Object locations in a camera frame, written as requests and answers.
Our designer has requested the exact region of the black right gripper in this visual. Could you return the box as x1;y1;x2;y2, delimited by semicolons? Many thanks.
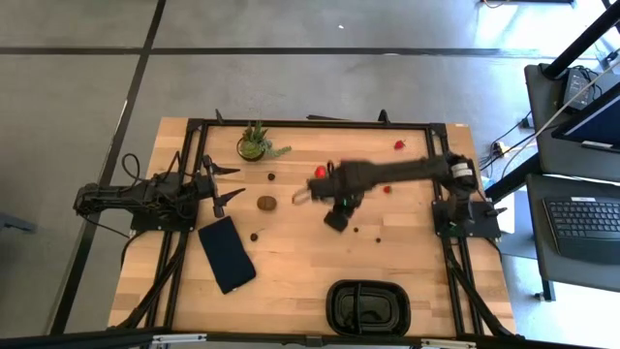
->
307;163;369;233

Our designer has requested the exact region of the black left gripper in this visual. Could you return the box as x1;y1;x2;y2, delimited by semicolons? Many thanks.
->
193;154;247;219

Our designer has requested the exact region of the potted artificial succulent plant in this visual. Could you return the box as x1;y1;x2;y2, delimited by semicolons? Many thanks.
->
235;120;293;163

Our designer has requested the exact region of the dark blue folded cloth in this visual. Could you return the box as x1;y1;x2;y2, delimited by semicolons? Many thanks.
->
197;215;258;296

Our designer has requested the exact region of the dark metal bowl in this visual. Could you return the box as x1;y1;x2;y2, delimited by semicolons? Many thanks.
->
325;279;413;338

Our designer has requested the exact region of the dark grey desk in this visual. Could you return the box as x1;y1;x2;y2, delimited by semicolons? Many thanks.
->
526;173;620;301
524;62;620;183

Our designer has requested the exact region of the grey chair base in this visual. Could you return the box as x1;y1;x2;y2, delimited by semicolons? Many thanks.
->
0;211;38;235

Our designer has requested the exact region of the black computer keyboard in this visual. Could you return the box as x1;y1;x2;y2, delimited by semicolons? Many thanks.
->
542;196;620;266

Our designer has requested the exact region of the black power adapter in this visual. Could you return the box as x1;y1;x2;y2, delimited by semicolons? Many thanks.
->
561;67;604;111

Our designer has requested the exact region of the computer monitor with blue screen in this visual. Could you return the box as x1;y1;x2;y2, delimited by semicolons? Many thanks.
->
551;81;620;154

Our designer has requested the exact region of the black diagonal pole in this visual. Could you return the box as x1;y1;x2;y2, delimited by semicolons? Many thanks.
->
542;0;620;81

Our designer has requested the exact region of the black aluminium table frame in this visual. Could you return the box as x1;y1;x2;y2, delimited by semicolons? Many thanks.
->
108;109;519;340

